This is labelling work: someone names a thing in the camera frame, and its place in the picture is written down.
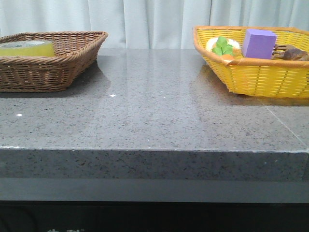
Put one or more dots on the yellow tape roll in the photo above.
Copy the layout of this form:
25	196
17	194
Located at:
40	48

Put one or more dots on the orange carrot toy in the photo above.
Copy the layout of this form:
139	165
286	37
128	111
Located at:
227	57

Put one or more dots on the white curtain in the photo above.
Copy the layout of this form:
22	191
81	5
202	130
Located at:
145	24

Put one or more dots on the green leaf toy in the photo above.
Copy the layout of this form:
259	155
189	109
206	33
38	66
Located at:
222	47

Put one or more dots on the brown wicker basket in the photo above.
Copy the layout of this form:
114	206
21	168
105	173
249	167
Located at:
75	51

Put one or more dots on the yellow wicker basket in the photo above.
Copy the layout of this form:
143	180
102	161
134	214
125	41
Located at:
275	78

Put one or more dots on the purple foam block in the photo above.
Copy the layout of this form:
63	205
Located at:
258	43

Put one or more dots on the brown animal figurine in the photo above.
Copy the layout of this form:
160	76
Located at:
289	52

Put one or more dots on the dark cabinet under counter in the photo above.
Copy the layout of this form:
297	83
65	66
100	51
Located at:
132	205

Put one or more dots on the white ring toy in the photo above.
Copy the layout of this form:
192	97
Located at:
210	44

